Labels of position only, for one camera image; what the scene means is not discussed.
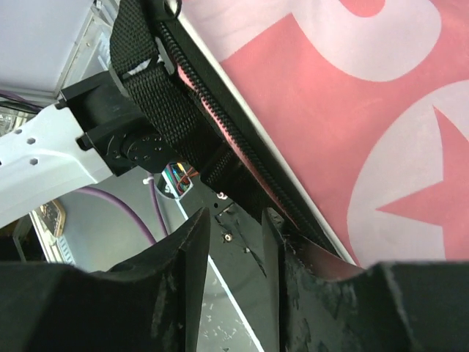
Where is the pink racket cover bag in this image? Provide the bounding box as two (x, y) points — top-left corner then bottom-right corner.
(110, 1), (468, 268)

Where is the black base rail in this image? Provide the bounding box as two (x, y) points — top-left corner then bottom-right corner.
(181, 183), (278, 351)

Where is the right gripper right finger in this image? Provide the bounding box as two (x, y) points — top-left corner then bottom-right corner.
(262, 209), (468, 351)

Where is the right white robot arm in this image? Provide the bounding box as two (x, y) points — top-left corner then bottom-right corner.
(1, 69), (468, 351)

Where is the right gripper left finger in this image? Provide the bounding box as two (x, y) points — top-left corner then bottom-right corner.
(1, 208), (210, 351)

